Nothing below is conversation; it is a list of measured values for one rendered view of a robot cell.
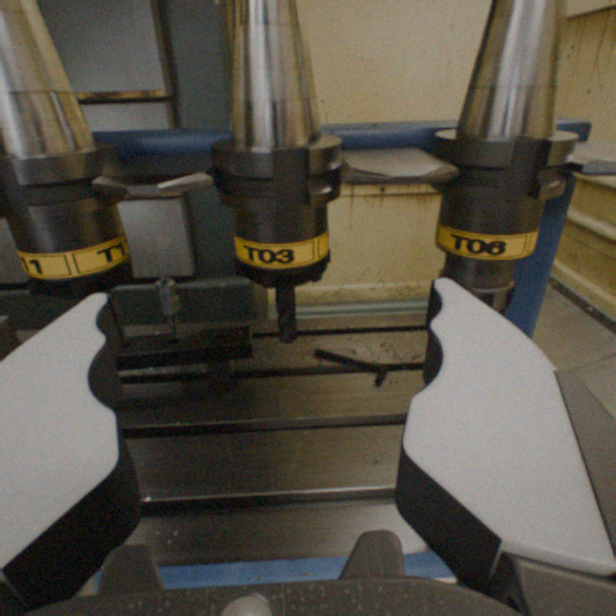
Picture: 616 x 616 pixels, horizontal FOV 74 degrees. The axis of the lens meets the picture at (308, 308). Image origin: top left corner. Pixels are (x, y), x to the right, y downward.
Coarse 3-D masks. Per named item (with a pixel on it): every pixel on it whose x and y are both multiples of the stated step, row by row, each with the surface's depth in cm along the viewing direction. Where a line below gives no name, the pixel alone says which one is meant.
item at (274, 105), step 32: (256, 0) 16; (288, 0) 16; (256, 32) 16; (288, 32) 16; (256, 64) 17; (288, 64) 17; (256, 96) 17; (288, 96) 17; (256, 128) 17; (288, 128) 17; (320, 128) 19
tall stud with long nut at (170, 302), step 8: (160, 280) 54; (168, 280) 54; (160, 288) 54; (168, 288) 54; (176, 288) 55; (160, 296) 54; (168, 296) 54; (176, 296) 55; (160, 304) 56; (168, 304) 55; (176, 304) 56; (168, 312) 55; (176, 312) 56; (168, 320) 57; (176, 320) 57; (176, 328) 58
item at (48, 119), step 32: (0, 0) 16; (32, 0) 16; (0, 32) 16; (32, 32) 16; (0, 64) 16; (32, 64) 17; (0, 96) 16; (32, 96) 17; (64, 96) 18; (0, 128) 17; (32, 128) 17; (64, 128) 18
